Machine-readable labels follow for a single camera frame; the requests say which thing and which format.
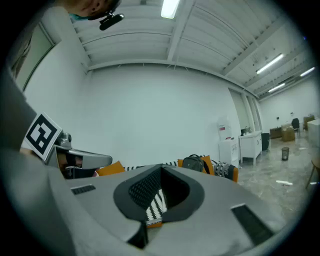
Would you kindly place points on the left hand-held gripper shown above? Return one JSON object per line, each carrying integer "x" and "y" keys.
{"x": 42, "y": 135}

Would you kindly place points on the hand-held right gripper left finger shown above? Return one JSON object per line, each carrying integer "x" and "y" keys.
{"x": 100, "y": 200}

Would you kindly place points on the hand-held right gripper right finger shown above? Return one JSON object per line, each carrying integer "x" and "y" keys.
{"x": 217, "y": 200}

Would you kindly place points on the dark grey backpack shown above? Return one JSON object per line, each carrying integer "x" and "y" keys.
{"x": 193, "y": 162}

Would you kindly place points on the person's grey shirt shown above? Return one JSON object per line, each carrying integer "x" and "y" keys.
{"x": 12, "y": 120}

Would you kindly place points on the white side table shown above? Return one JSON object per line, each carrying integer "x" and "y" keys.
{"x": 250, "y": 145}

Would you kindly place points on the white paper on floor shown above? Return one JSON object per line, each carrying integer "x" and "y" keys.
{"x": 283, "y": 183}

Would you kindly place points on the black bin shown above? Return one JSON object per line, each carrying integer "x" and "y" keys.
{"x": 265, "y": 141}

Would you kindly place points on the black mesh waste basket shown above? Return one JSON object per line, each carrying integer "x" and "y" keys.
{"x": 285, "y": 153}

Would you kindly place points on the brown low cabinet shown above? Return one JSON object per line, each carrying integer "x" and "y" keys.
{"x": 275, "y": 133}

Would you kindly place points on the cardboard box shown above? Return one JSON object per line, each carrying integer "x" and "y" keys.
{"x": 288, "y": 134}

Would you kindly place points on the wooden chair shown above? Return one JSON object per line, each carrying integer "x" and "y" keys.
{"x": 315, "y": 167}

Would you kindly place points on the black office chair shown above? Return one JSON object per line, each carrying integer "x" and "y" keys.
{"x": 295, "y": 123}

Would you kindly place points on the white desk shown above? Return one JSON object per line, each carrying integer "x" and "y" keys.
{"x": 313, "y": 132}

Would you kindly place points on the ceiling tube light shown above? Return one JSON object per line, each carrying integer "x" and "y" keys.
{"x": 276, "y": 87}
{"x": 307, "y": 71}
{"x": 270, "y": 64}
{"x": 170, "y": 8}

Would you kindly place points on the wall window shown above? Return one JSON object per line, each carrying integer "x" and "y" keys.
{"x": 32, "y": 57}

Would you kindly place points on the black head-worn camera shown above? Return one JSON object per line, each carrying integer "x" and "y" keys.
{"x": 111, "y": 21}

